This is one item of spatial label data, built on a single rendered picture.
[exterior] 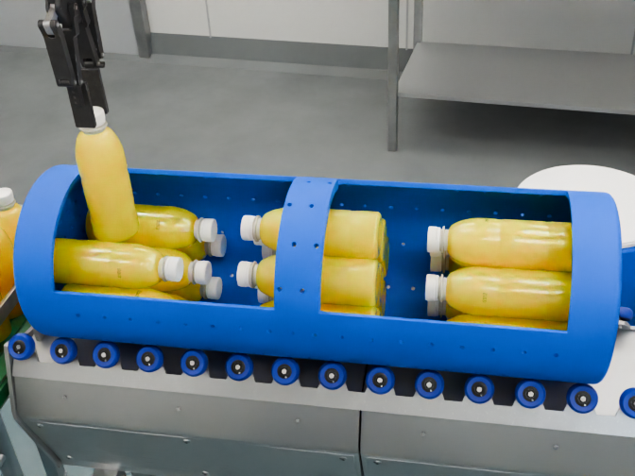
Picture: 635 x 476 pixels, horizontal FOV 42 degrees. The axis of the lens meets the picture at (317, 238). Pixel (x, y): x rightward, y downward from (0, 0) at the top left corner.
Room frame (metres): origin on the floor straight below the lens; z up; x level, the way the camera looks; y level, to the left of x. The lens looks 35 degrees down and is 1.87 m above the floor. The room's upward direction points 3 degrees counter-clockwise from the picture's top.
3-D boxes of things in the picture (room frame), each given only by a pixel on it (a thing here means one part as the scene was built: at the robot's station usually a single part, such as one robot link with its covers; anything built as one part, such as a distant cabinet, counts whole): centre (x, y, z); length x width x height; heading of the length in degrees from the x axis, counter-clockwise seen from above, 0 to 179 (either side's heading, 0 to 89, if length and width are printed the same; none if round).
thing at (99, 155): (1.10, 0.32, 1.24); 0.07 x 0.07 x 0.20
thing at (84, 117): (1.08, 0.32, 1.37); 0.03 x 0.01 x 0.07; 78
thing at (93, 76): (1.13, 0.32, 1.37); 0.03 x 0.01 x 0.07; 78
